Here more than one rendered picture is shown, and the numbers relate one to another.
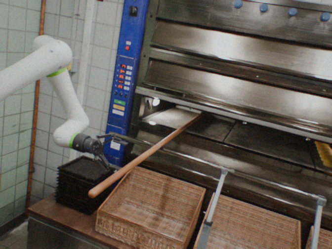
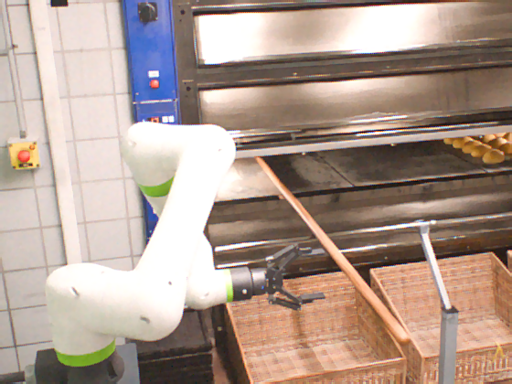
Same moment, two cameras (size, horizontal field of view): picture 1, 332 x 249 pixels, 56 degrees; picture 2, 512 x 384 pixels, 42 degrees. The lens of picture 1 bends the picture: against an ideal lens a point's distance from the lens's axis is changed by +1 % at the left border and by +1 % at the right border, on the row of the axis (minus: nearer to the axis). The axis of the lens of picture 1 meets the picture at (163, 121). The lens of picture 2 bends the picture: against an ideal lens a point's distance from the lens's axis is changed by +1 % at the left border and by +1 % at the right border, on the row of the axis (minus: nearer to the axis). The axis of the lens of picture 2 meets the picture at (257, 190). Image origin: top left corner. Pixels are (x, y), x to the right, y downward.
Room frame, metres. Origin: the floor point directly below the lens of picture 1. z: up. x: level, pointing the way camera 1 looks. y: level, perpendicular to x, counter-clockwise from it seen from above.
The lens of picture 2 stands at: (-0.01, 1.14, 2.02)
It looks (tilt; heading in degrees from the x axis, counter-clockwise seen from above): 19 degrees down; 331
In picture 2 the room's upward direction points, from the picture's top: 2 degrees counter-clockwise
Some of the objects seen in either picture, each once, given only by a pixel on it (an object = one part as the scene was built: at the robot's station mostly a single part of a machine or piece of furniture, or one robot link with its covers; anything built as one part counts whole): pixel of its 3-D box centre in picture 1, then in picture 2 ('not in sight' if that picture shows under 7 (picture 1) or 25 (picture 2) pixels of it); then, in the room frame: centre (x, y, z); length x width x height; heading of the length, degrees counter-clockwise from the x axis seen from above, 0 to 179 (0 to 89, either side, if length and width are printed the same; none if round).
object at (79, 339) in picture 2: not in sight; (86, 311); (1.24, 0.86, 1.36); 0.16 x 0.13 x 0.19; 41
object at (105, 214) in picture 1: (153, 208); (308, 339); (1.76, -0.04, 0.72); 0.56 x 0.49 x 0.28; 74
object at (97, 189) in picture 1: (169, 138); (304, 214); (1.80, -0.05, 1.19); 1.71 x 0.03 x 0.03; 162
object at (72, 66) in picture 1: (68, 63); (26, 153); (2.26, 0.76, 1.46); 0.10 x 0.07 x 0.10; 72
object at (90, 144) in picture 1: (95, 147); (266, 281); (1.44, 0.31, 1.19); 0.09 x 0.07 x 0.08; 72
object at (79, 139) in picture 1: (83, 143); (240, 283); (1.47, 0.38, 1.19); 0.12 x 0.06 x 0.09; 162
